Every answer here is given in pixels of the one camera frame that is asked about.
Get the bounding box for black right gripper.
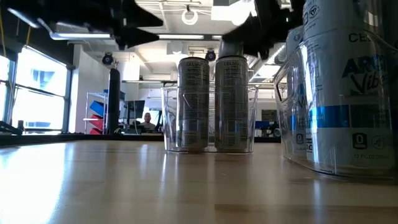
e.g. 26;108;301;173
221;0;307;60

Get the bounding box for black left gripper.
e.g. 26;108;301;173
86;0;164;51

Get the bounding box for white can orange print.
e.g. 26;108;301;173
176;57;211;150
214;55;249;153

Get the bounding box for white can blue palm print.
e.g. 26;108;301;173
285;25;308;158
302;0;396;171

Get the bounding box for clear plastic bin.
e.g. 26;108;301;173
272;27;398;181
160;84;259;154

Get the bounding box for black computer monitor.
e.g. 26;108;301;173
126;100;146;119

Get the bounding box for white shelf coloured bins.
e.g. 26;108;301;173
83;90;109;135

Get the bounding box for person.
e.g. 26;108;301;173
139;112;157;131

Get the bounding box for black-framed window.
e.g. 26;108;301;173
0;45;75;134

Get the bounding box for white ring ceiling fixture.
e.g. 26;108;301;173
182;9;199;26

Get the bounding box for black cylindrical post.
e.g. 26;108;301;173
107;68;121;135

